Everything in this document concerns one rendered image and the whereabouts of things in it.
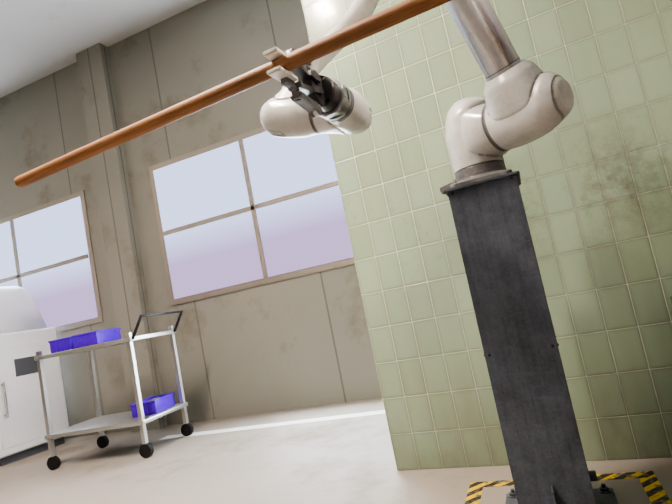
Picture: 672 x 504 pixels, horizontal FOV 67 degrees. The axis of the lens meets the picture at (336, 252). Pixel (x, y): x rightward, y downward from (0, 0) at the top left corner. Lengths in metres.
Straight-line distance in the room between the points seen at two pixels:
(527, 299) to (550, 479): 0.50
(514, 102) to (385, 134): 0.86
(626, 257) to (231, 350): 3.18
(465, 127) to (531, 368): 0.72
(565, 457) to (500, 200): 0.73
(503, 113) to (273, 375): 3.15
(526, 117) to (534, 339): 0.61
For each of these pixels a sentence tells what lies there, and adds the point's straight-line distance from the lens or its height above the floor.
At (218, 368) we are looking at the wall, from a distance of 4.47.
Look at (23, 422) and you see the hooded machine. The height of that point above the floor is 0.29.
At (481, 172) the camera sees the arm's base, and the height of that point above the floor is 1.03.
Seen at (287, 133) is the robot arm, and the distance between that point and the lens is 1.35.
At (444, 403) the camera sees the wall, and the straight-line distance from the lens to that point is 2.18.
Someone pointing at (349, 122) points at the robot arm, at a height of 1.15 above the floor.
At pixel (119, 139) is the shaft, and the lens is 1.25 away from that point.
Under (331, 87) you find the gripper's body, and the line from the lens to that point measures 1.17.
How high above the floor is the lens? 0.72
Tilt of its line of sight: 6 degrees up
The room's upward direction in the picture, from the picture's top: 11 degrees counter-clockwise
